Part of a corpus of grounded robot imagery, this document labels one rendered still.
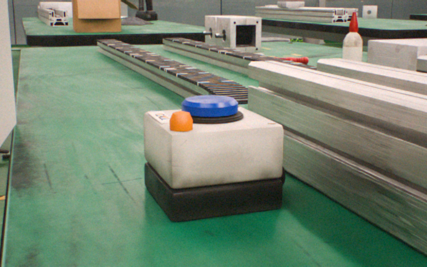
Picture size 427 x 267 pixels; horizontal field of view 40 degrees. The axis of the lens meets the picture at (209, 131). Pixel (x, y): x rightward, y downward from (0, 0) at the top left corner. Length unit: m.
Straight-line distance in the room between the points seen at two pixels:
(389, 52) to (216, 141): 0.35
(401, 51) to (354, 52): 0.52
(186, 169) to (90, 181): 0.12
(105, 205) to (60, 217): 0.04
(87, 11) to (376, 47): 2.03
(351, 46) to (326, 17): 2.62
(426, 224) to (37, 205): 0.26
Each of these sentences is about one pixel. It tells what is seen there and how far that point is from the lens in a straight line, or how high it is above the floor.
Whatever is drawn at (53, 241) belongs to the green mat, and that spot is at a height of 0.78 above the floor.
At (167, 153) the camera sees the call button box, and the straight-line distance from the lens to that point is 0.37.
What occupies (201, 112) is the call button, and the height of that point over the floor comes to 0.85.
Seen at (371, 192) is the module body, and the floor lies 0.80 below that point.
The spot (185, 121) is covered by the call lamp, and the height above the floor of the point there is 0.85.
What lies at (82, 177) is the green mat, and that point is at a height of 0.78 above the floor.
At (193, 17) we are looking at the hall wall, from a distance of 11.88.
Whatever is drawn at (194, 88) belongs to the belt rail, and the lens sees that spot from 0.81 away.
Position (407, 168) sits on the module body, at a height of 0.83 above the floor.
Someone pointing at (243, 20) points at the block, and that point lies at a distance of 1.55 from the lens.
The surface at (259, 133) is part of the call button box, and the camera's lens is 0.38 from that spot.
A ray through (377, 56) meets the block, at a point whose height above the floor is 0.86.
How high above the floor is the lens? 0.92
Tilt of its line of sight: 13 degrees down
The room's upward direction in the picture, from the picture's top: straight up
